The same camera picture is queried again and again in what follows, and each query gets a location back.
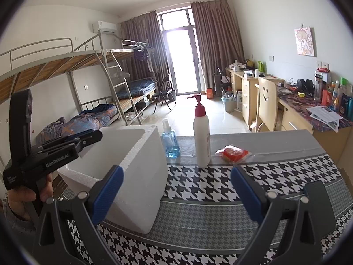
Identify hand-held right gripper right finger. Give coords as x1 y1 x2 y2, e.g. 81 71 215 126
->
231 167 337 265

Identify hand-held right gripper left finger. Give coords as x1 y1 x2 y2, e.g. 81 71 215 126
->
36 166 124 265

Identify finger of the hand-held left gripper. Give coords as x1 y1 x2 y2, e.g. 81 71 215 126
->
37 129 94 152
74 130 103 158

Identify white foam box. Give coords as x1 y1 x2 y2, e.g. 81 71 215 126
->
56 125 169 234

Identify person's left forearm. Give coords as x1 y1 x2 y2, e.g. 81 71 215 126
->
1 207 38 235

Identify person's left hand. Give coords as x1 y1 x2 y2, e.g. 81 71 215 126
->
6 174 54 221

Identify grey checked cloth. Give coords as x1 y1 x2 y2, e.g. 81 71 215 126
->
36 117 67 144

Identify blue orange checked quilt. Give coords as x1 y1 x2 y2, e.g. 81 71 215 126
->
62 115 100 136

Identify dark blue blanket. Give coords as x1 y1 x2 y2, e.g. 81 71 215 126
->
80 103 118 118

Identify houndstooth tablecloth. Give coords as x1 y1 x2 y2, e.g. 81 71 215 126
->
55 129 345 265

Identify red snack packet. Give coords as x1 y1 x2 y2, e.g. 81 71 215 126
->
214 144 251 162

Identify metal bunk ladder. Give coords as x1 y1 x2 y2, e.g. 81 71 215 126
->
106 51 144 126

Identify white pump bottle red cap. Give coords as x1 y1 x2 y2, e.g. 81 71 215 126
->
186 94 212 168

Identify blue checked mattress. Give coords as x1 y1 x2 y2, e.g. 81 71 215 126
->
117 78 156 98

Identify metal bunk bed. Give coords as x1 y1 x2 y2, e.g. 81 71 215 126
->
106 39 159 116
0 37 122 144

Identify blue liquid spray bottle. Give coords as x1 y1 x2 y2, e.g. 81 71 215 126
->
161 118 181 158

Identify black folding chair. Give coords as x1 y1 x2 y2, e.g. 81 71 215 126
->
152 75 177 113

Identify wooden desk with printed cover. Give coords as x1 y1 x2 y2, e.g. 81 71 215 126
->
277 87 353 144

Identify grey bucket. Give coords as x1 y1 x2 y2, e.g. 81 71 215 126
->
222 94 238 113

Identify wooden chair with smiley face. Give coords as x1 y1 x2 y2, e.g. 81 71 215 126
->
255 76 279 132

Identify dark hanging clothes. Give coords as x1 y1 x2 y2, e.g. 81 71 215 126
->
133 46 151 62

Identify brown curtain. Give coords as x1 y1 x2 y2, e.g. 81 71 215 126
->
190 0 246 96
119 10 169 89

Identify printed paper sheets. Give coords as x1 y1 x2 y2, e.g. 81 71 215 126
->
306 105 344 131

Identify white air conditioner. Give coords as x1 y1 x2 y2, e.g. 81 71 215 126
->
92 21 117 35

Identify glass balcony door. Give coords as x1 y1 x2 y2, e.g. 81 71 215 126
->
157 8 202 96

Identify black headphones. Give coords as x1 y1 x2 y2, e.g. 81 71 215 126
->
296 79 315 93

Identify row of toiletry bottles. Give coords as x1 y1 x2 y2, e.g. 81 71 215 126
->
314 70 353 115

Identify pink cartoon wall picture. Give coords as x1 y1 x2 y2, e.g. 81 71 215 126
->
294 27 315 57

